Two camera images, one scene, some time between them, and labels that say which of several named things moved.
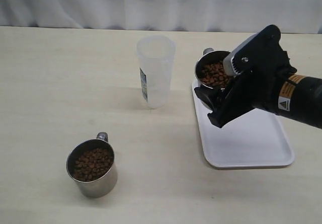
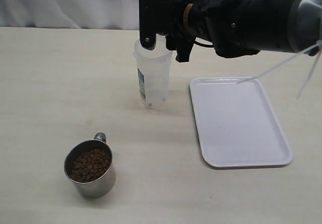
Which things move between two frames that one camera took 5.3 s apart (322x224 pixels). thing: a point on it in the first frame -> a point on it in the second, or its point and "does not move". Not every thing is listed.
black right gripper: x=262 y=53 -> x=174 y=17
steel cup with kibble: x=91 y=165 does not move
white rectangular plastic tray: x=256 y=139 does not move
